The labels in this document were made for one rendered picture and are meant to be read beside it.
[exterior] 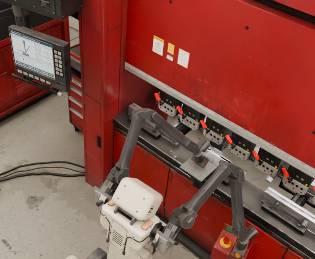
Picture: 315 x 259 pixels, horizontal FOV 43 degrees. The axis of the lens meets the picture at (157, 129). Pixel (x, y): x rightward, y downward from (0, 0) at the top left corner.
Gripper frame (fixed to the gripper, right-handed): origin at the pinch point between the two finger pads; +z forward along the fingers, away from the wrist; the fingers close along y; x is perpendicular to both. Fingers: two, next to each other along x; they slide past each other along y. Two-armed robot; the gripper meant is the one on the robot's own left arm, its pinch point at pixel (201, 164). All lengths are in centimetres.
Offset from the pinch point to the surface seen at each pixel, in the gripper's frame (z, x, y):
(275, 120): -36, -37, -31
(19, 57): -51, 20, 134
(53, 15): -80, -8, 105
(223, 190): 15.8, 3.4, -18.4
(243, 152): -6.6, -19.6, -19.7
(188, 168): -0.9, 7.9, 5.1
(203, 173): 0.9, 4.5, -4.9
